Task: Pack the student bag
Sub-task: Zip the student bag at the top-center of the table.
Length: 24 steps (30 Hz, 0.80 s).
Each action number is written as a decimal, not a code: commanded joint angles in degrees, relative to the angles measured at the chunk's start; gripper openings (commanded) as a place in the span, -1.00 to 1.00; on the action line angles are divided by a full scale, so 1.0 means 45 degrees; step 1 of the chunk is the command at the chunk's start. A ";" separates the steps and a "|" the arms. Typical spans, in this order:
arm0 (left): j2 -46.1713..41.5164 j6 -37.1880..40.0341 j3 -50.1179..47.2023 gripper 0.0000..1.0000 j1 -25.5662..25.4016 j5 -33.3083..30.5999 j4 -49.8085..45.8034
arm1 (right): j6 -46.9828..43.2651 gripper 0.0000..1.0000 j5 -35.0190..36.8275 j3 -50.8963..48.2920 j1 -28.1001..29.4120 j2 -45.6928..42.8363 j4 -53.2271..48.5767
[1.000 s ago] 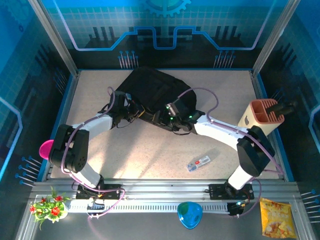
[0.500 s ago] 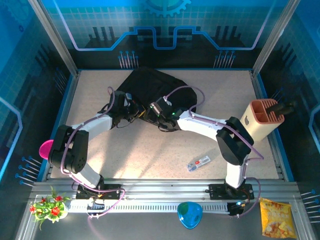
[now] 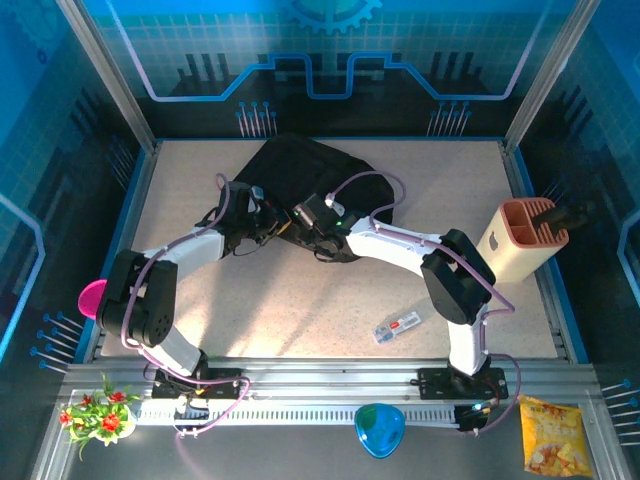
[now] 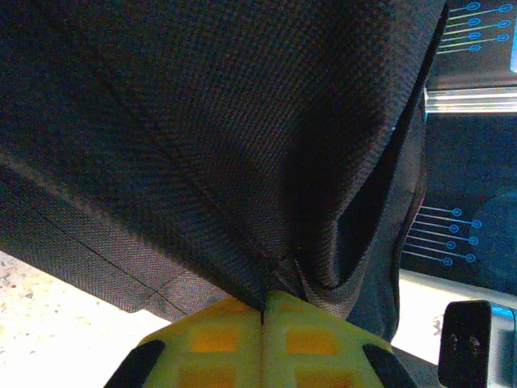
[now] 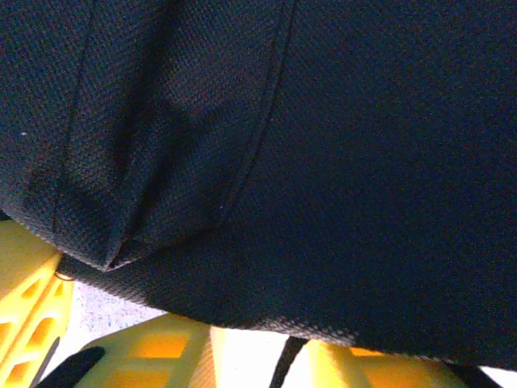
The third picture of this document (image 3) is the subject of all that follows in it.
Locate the black backpack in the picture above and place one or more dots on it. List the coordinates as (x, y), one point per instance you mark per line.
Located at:
(300, 170)

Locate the clear plastic stationery box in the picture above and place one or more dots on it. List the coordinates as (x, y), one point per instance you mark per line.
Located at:
(396, 327)

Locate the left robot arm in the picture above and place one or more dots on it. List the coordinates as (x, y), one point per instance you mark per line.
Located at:
(190, 247)

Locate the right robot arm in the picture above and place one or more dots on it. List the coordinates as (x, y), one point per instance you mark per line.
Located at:
(390, 242)

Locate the yellow chips bag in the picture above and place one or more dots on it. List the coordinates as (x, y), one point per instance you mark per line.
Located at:
(555, 440)

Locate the pink plastic cup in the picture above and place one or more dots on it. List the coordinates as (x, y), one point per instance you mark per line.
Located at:
(91, 299)

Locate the beige holder pink insert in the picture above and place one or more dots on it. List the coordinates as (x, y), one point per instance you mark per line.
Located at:
(520, 255)

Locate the blue plastic bowl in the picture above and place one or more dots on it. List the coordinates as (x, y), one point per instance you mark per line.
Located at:
(379, 430)

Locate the black object in holder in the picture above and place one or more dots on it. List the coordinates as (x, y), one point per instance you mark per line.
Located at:
(562, 215)

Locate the potted artificial flowers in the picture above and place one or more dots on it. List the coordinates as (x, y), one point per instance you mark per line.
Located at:
(102, 420)

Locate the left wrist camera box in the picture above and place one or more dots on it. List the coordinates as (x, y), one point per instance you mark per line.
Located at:
(257, 195)

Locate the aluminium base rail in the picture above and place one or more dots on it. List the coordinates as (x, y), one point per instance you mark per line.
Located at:
(325, 377)

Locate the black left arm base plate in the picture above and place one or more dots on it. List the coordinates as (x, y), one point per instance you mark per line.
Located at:
(225, 385)

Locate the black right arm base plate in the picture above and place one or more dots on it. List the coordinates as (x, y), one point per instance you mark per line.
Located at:
(435, 384)

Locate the aluminium frame post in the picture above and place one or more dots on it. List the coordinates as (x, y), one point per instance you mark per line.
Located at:
(547, 75)
(107, 75)

